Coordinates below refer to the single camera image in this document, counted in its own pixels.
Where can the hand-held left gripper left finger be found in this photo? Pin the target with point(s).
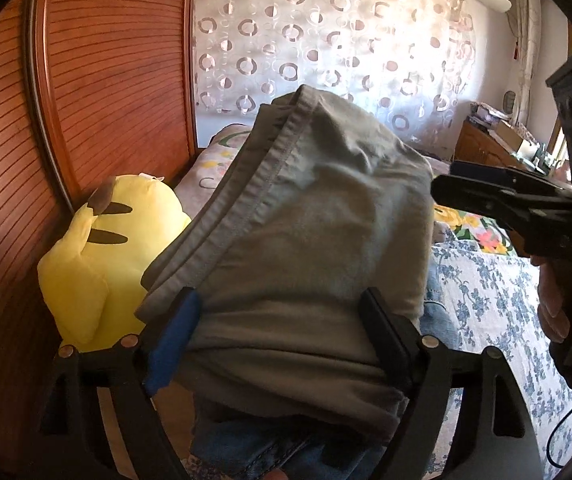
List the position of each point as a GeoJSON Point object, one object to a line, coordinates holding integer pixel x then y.
{"type": "Point", "coordinates": [170, 345]}

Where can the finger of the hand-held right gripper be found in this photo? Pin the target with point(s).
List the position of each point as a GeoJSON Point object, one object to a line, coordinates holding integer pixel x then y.
{"type": "Point", "coordinates": [486, 172]}
{"type": "Point", "coordinates": [476, 200]}

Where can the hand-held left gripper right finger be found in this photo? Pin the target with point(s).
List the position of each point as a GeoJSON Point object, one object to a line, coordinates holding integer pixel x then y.
{"type": "Point", "coordinates": [391, 340]}

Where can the grey pants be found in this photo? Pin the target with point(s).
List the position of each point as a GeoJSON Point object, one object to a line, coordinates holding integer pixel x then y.
{"type": "Point", "coordinates": [316, 260]}

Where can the person's right hand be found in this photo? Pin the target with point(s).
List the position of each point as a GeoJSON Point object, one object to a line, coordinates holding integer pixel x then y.
{"type": "Point", "coordinates": [556, 305]}

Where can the wooden sideboard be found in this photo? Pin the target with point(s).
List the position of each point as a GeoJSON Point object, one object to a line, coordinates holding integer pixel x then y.
{"type": "Point", "coordinates": [473, 145]}

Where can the colourful flower blanket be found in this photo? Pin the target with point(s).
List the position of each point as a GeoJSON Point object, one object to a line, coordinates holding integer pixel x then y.
{"type": "Point", "coordinates": [486, 237]}

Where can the row of small sideboard items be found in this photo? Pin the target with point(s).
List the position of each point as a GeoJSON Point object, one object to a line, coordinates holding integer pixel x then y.
{"type": "Point", "coordinates": [506, 127]}

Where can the blue floral white bedspread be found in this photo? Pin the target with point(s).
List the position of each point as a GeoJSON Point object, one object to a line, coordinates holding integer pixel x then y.
{"type": "Point", "coordinates": [496, 310]}

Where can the yellow plush toy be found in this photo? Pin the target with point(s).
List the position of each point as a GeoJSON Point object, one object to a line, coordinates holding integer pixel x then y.
{"type": "Point", "coordinates": [115, 240]}

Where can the blue jeans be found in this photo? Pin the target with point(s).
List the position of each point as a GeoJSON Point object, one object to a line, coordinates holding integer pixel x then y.
{"type": "Point", "coordinates": [246, 452]}

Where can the pale floral curtain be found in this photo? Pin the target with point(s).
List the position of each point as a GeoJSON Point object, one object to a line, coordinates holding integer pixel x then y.
{"type": "Point", "coordinates": [528, 35]}

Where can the pale patterned pillow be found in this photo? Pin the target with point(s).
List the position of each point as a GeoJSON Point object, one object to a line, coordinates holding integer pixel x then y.
{"type": "Point", "coordinates": [210, 170]}

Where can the sheer curtain with circles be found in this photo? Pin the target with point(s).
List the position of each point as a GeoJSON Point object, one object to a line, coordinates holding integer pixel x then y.
{"type": "Point", "coordinates": [316, 25]}

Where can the wooden slatted wardrobe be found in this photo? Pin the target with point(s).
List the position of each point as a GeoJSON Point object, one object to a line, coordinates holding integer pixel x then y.
{"type": "Point", "coordinates": [105, 85]}

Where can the oval wall fitting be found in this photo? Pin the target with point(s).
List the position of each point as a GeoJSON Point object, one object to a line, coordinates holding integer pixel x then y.
{"type": "Point", "coordinates": [509, 99]}

